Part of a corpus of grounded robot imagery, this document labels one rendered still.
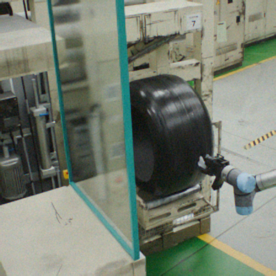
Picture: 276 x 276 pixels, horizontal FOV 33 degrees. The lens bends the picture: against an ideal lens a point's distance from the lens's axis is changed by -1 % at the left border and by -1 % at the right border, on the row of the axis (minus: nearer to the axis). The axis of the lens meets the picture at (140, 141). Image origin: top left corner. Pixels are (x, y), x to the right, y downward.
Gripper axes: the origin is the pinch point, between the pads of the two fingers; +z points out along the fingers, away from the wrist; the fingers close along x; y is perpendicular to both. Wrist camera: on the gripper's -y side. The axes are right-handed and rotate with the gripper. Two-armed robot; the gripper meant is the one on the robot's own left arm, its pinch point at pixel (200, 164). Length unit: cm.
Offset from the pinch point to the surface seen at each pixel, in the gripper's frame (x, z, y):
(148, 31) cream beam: -1, 42, 59
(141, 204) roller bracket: 25.5, 15.1, -19.2
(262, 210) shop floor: -120, 92, -105
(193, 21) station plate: -29, 42, 60
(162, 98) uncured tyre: 10.4, 12.7, 31.6
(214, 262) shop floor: -49, 61, -109
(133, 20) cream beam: 7, 41, 66
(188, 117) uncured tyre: 2.1, 4.4, 22.4
